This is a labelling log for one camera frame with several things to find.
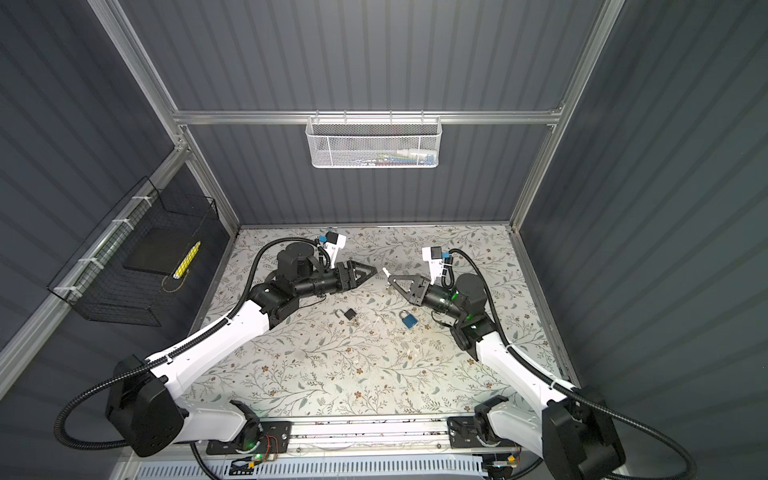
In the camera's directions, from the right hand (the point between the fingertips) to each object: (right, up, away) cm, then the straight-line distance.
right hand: (392, 286), depth 70 cm
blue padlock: (+5, -13, +24) cm, 28 cm away
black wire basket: (-64, +2, -7) cm, 64 cm away
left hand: (-5, +3, +3) cm, 6 cm away
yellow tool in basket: (-52, +5, +3) cm, 52 cm away
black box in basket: (-58, +9, +4) cm, 58 cm away
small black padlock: (-14, -12, +26) cm, 32 cm away
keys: (-1, +3, +1) cm, 4 cm away
